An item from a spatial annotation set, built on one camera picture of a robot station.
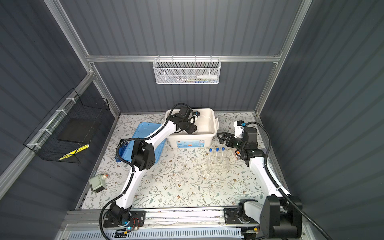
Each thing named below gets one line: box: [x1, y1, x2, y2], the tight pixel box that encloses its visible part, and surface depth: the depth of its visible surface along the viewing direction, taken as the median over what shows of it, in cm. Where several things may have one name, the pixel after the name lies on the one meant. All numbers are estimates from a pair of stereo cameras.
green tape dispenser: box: [89, 174, 106, 193], surface depth 82 cm
